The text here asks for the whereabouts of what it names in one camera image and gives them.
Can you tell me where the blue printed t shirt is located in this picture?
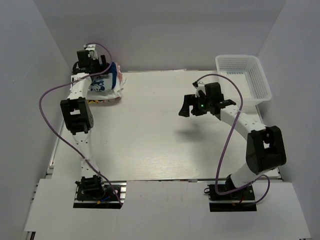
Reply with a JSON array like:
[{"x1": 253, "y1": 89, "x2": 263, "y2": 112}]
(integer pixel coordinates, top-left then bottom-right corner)
[{"x1": 89, "y1": 62, "x2": 118, "y2": 93}]

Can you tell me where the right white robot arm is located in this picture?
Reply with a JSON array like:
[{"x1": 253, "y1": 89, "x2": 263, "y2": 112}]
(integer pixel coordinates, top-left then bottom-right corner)
[{"x1": 178, "y1": 82, "x2": 287, "y2": 196}]

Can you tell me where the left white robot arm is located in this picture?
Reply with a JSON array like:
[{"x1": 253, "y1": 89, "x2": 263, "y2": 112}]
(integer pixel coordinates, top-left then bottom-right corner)
[{"x1": 60, "y1": 44, "x2": 108, "y2": 189}]

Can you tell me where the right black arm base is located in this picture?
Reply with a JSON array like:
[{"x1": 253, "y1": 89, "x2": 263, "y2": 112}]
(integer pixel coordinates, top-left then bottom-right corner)
[{"x1": 203, "y1": 184, "x2": 257, "y2": 213}]

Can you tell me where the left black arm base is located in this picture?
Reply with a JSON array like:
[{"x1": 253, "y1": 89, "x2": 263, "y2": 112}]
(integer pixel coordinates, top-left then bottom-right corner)
[{"x1": 73, "y1": 175, "x2": 127, "y2": 210}]

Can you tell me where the pink folded t shirt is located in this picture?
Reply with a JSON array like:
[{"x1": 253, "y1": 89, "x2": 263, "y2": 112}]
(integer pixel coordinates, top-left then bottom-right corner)
[{"x1": 115, "y1": 63, "x2": 127, "y2": 85}]

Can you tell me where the floral folded t shirt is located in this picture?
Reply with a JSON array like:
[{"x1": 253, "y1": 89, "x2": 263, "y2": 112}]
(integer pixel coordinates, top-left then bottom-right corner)
[{"x1": 87, "y1": 98, "x2": 120, "y2": 106}]

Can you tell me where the white plastic basket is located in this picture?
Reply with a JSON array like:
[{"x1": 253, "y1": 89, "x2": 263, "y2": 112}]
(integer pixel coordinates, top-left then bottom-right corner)
[{"x1": 215, "y1": 54, "x2": 272, "y2": 108}]

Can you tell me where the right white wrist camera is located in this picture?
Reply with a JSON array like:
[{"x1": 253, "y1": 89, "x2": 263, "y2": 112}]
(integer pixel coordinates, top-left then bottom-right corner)
[{"x1": 192, "y1": 81, "x2": 206, "y2": 98}]

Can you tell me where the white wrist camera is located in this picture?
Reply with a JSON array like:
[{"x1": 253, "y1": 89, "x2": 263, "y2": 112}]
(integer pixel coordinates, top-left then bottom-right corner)
[
  {"x1": 192, "y1": 81, "x2": 206, "y2": 98},
  {"x1": 83, "y1": 43, "x2": 98, "y2": 60}
]

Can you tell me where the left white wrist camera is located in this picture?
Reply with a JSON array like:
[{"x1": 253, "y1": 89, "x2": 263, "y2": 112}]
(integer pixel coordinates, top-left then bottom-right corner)
[{"x1": 83, "y1": 43, "x2": 98, "y2": 60}]

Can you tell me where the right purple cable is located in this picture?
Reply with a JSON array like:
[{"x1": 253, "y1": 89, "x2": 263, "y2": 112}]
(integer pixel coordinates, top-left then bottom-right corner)
[{"x1": 192, "y1": 73, "x2": 271, "y2": 206}]

